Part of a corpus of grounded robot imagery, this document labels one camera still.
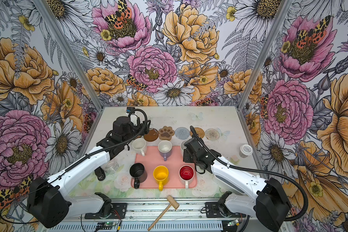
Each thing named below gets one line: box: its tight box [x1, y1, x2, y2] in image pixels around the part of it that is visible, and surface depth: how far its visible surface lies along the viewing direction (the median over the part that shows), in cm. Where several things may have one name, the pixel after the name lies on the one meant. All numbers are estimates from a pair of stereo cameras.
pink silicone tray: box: [129, 145, 198, 192], surface depth 85 cm
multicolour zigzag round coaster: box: [204, 128, 220, 141], surface depth 107 cm
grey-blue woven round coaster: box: [174, 126, 190, 140], surface depth 107 cm
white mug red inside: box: [178, 164, 195, 189], surface depth 81 cm
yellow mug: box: [153, 165, 169, 192], surface depth 81 cm
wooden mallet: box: [147, 194, 180, 232], surface depth 77 cm
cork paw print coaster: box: [158, 125, 175, 141], surface depth 107 cm
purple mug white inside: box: [158, 139, 173, 162], surface depth 91 cm
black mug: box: [129, 162, 145, 189], surface depth 81 cm
